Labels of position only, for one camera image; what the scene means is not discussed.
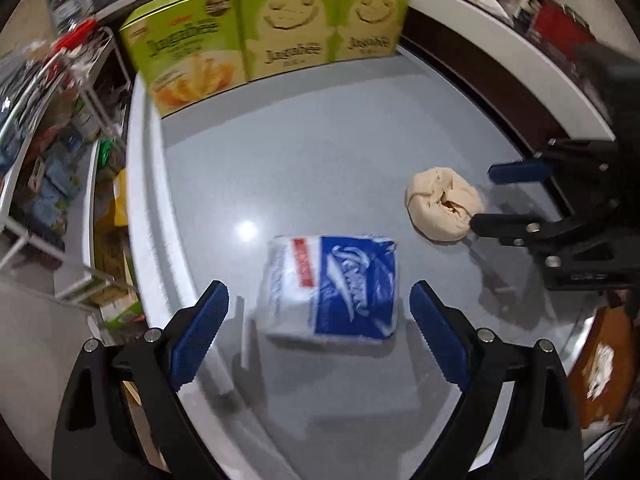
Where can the white wire storage rack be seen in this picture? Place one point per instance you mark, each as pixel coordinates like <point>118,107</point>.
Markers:
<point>64,108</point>

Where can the Jagabee box with fries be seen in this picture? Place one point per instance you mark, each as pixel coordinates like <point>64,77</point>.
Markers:
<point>185,50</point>

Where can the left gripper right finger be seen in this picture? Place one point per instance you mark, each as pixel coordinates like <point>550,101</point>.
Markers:
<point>515,417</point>

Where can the middle green Jagabee box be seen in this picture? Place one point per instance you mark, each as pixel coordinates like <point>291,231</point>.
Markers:
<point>285,35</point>

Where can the right green Jagabee box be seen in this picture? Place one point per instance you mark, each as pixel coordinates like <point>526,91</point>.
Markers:
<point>368,28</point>

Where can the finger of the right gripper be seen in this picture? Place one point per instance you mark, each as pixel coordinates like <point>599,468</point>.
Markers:
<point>523,171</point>
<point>522,230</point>

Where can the beige paper napkin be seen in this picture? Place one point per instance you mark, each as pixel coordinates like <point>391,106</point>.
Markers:
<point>441,204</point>

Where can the red pot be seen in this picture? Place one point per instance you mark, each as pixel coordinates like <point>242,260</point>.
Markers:
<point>560,29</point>

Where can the blue white tissue pack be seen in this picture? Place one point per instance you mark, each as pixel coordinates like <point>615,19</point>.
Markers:
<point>329,288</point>

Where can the green jagabee box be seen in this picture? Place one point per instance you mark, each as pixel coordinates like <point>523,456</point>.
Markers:
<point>285,35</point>
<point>368,28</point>

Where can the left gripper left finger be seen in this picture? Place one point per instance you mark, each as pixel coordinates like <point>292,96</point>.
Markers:
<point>95,436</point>

